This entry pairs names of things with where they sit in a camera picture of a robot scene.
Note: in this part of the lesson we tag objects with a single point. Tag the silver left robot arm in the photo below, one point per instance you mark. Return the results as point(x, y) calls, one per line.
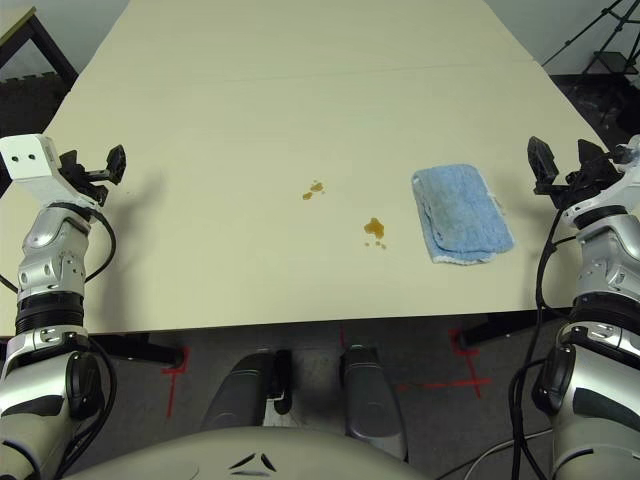
point(45, 260)

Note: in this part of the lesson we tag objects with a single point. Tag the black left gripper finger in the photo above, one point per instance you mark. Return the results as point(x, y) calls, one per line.
point(116, 162)
point(71, 161)

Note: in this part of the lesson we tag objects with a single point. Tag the small brown liquid spill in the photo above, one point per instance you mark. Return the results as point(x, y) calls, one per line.
point(315, 189)

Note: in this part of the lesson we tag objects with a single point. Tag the grey robot foot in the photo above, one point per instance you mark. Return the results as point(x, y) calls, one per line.
point(370, 395)
point(240, 390)

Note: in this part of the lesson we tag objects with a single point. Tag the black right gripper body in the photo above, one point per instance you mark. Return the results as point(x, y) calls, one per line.
point(580, 185)

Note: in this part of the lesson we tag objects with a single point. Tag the black tripod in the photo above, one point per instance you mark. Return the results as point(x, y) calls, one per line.
point(605, 25)

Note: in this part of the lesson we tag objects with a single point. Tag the black white robot leg part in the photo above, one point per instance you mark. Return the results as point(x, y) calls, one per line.
point(282, 380)

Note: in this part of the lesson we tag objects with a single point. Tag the grey left robot foot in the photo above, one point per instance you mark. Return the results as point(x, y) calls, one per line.
point(240, 390)

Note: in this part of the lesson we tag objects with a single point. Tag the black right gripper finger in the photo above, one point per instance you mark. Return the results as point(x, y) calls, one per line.
point(591, 155)
point(544, 160)

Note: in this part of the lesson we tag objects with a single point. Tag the large brown liquid spill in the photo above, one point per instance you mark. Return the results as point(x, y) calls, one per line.
point(374, 227)

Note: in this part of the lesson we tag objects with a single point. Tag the grey right robot foot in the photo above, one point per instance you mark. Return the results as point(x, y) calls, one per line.
point(370, 395)

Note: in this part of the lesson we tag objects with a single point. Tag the black framed side table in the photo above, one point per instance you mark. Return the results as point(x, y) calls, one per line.
point(35, 35)

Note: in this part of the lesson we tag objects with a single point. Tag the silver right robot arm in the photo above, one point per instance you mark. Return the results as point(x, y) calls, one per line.
point(602, 260)

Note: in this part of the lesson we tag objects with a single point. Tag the blue terry cloth rag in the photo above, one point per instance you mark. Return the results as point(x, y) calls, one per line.
point(460, 212)

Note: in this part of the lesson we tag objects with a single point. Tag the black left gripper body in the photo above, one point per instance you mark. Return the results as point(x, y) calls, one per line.
point(87, 179)

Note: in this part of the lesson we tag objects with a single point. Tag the black case under tripod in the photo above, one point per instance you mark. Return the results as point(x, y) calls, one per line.
point(610, 62)

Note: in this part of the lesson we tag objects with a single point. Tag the black table foot bar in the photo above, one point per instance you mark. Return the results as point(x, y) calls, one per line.
point(500, 327)
point(140, 350)

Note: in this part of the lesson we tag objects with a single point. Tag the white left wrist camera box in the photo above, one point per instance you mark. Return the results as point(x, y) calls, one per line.
point(27, 157)

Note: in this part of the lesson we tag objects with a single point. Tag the grey robot torso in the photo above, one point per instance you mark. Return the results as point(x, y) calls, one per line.
point(225, 455)

